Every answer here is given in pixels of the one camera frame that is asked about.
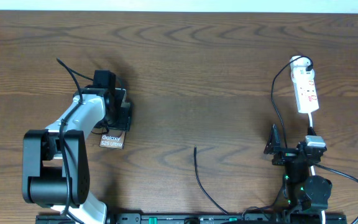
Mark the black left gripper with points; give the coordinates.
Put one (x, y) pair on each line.
(124, 121)

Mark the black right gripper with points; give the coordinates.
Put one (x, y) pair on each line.
(273, 145)

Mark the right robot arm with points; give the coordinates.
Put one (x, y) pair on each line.
(302, 192)

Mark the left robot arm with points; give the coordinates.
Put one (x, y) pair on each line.
(55, 169)

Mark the white USB charger adapter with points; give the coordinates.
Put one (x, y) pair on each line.
(300, 63)

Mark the white power strip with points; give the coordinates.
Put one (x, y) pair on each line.
(304, 87)

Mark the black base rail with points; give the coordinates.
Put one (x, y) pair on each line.
(135, 218)

